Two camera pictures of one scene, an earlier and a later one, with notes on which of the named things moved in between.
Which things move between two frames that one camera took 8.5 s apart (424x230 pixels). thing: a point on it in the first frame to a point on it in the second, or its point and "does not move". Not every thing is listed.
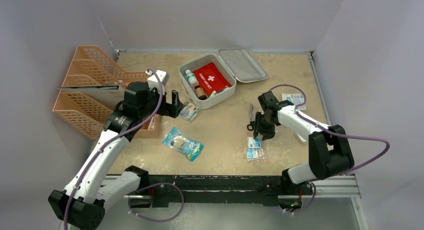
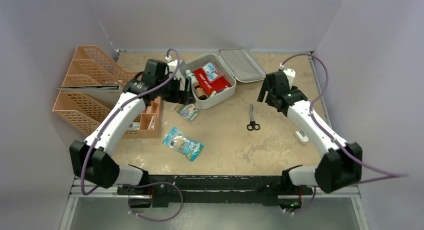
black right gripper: x=260 y=125 to x=269 y=92
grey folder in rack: x=110 y=96 does not move
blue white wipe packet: x=254 y=150 to x=210 y=70
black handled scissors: x=251 y=126 does not move
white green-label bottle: x=191 y=78 does not move
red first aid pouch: x=210 y=78 does not move
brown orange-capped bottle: x=200 y=93 does not move
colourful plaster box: x=188 y=112 does not move
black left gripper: x=171 y=110 to x=181 y=97
